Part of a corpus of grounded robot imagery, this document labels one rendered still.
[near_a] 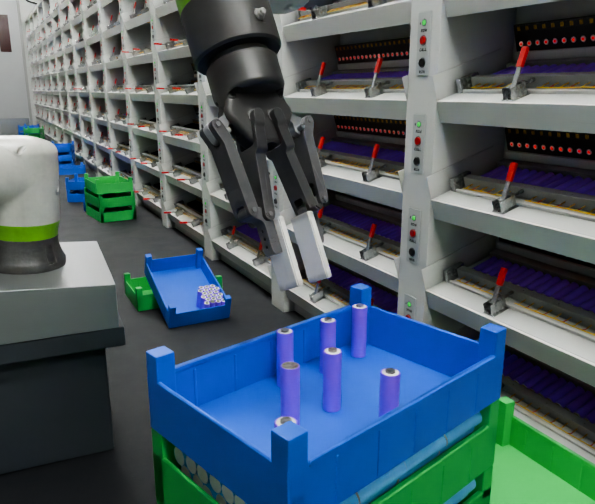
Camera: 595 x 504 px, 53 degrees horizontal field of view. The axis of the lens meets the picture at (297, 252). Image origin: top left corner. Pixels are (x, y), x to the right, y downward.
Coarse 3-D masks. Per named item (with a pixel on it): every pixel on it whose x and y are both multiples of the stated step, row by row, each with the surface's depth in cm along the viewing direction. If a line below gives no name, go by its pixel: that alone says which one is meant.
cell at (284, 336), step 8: (280, 328) 64; (288, 328) 64; (280, 336) 63; (288, 336) 63; (280, 344) 63; (288, 344) 63; (280, 352) 63; (288, 352) 63; (280, 360) 63; (288, 360) 63
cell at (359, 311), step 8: (360, 304) 70; (352, 312) 70; (360, 312) 70; (352, 320) 71; (360, 320) 70; (352, 328) 71; (360, 328) 70; (352, 336) 71; (360, 336) 71; (352, 344) 71; (360, 344) 71; (352, 352) 72; (360, 352) 71
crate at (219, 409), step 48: (336, 336) 73; (384, 336) 73; (432, 336) 68; (480, 336) 61; (192, 384) 60; (240, 384) 64; (432, 384) 65; (480, 384) 59; (192, 432) 51; (240, 432) 56; (288, 432) 42; (336, 432) 56; (384, 432) 49; (432, 432) 55; (240, 480) 47; (288, 480) 42; (336, 480) 46
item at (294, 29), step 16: (320, 0) 178; (400, 0) 131; (288, 16) 174; (336, 16) 148; (352, 16) 142; (368, 16) 137; (384, 16) 132; (400, 16) 128; (288, 32) 172; (304, 32) 165; (320, 32) 158; (336, 32) 151
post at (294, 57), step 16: (288, 48) 177; (304, 48) 179; (320, 48) 182; (288, 64) 178; (304, 64) 180; (320, 64) 183; (336, 64) 185; (288, 128) 183; (320, 128) 188; (336, 128) 191; (272, 176) 193; (272, 192) 194; (272, 272) 202; (272, 288) 204; (288, 304) 198
